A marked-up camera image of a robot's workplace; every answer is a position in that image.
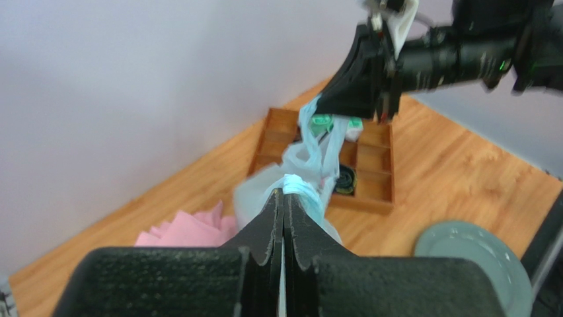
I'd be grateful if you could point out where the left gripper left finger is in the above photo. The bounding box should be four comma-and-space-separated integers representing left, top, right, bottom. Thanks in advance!
53, 189, 283, 316

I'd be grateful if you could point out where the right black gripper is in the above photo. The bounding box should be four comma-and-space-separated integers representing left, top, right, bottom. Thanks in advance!
315, 1, 562, 121

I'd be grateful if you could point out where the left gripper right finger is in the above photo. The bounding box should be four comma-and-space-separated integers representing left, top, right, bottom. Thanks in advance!
283, 194, 504, 316

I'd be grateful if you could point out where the light blue plastic bag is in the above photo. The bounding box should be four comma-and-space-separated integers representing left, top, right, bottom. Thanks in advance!
233, 96, 352, 242

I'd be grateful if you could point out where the teal white rolled sock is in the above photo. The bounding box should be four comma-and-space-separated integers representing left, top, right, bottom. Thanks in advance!
345, 117, 363, 142

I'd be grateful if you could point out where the pink cloth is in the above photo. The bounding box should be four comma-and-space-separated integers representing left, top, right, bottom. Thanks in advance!
134, 201, 239, 248

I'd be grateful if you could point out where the wooden compartment tray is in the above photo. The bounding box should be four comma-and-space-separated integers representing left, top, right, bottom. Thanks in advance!
247, 108, 395, 215

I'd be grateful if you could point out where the black yellow rolled sock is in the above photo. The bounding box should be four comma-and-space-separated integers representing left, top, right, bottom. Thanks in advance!
333, 164, 357, 195

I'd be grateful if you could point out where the grey-blue round plate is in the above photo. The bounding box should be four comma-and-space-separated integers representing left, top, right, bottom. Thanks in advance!
414, 221, 534, 316

